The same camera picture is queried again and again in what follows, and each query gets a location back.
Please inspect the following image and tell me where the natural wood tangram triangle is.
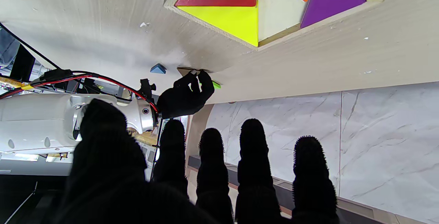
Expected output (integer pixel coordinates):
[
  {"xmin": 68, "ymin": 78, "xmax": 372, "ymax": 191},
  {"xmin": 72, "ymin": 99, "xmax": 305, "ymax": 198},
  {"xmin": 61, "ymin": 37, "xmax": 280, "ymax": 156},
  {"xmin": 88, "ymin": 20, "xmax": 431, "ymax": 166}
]
[{"xmin": 177, "ymin": 67, "xmax": 207, "ymax": 74}]

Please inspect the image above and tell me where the yellow large tangram triangle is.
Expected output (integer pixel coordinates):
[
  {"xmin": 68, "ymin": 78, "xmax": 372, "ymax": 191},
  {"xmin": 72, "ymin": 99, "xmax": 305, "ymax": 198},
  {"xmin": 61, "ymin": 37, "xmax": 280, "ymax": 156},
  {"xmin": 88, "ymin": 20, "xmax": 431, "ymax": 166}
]
[{"xmin": 177, "ymin": 0, "xmax": 259, "ymax": 47}]

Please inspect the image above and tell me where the square wooden tangram tray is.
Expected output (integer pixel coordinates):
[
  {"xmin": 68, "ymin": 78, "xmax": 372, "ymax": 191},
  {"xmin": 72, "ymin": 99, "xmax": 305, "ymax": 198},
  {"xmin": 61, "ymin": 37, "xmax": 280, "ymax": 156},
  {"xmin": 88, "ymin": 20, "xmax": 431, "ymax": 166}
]
[{"xmin": 164, "ymin": 0, "xmax": 384, "ymax": 51}]

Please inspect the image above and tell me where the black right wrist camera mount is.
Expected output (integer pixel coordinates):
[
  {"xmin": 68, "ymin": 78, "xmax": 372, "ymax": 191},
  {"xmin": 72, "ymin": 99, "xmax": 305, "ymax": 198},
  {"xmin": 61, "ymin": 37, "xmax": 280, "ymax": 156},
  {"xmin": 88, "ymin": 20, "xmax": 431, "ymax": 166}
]
[{"xmin": 139, "ymin": 78, "xmax": 157, "ymax": 98}]

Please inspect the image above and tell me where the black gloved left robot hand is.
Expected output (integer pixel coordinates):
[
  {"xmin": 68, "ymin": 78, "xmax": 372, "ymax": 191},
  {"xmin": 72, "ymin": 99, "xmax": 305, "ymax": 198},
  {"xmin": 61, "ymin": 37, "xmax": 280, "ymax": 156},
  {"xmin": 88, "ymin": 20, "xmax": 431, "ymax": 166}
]
[{"xmin": 51, "ymin": 98, "xmax": 341, "ymax": 224}]

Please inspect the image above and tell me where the marble print backdrop sheet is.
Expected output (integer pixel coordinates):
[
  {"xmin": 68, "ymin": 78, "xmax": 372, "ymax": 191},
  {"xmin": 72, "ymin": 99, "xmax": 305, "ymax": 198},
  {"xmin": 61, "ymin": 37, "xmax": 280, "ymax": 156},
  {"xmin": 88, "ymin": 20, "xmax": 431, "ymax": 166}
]
[{"xmin": 205, "ymin": 82, "xmax": 439, "ymax": 224}]

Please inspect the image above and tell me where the red black right hand cable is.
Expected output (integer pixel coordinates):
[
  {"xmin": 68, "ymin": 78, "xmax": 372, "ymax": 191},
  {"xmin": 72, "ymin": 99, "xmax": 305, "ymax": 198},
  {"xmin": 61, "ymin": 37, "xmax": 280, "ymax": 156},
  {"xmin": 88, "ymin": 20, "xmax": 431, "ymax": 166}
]
[{"xmin": 0, "ymin": 23, "xmax": 160, "ymax": 113}]

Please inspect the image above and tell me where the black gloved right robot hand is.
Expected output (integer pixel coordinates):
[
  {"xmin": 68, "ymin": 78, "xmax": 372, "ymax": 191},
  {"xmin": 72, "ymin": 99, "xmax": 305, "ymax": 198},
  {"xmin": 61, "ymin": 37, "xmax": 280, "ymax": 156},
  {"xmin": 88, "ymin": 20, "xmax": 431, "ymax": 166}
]
[{"xmin": 157, "ymin": 70, "xmax": 215, "ymax": 119}]

